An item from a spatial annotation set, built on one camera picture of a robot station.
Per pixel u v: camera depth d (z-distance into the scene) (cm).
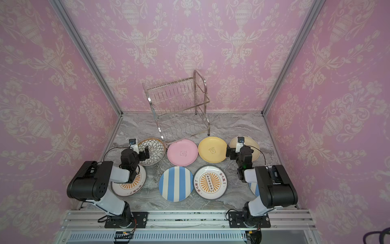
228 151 86
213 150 100
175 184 85
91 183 47
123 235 73
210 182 86
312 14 70
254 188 84
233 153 83
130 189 83
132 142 82
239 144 81
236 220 73
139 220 74
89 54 87
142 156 89
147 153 88
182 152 98
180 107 121
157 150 99
